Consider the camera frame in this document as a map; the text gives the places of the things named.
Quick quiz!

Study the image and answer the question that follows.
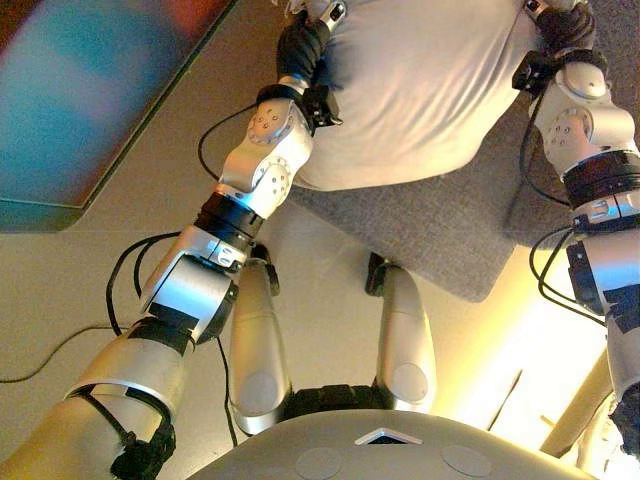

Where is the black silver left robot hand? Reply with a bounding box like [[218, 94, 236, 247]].
[[276, 0, 349, 86]]

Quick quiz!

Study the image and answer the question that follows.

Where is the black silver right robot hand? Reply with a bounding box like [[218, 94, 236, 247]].
[[522, 0, 597, 51]]

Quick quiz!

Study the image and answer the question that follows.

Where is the cream fringed cushion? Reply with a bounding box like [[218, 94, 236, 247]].
[[284, 0, 551, 191]]

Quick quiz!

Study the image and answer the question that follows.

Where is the grey fabric armchair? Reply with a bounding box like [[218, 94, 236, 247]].
[[292, 0, 640, 304]]

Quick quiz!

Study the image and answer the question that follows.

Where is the glossy brown cabinet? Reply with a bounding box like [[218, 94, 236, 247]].
[[0, 0, 241, 234]]

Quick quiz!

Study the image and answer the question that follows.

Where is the white bed with lit base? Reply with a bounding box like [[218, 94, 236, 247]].
[[487, 344, 631, 480]]

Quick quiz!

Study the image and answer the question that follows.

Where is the grey robot torso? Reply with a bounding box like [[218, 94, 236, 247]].
[[187, 384, 601, 480]]

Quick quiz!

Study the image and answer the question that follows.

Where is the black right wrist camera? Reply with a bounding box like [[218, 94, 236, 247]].
[[512, 49, 556, 94]]

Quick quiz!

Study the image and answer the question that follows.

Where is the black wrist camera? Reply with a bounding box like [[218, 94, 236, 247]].
[[302, 84, 344, 129], [512, 49, 556, 94]]

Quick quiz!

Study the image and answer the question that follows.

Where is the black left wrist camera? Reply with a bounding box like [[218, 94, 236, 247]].
[[302, 84, 344, 129]]

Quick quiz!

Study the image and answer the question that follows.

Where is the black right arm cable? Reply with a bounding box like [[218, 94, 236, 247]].
[[517, 92, 607, 315]]

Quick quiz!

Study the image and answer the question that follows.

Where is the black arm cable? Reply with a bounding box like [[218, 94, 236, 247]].
[[0, 102, 261, 447], [517, 92, 607, 315]]

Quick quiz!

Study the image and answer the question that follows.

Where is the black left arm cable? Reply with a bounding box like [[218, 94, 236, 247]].
[[0, 102, 261, 447]]

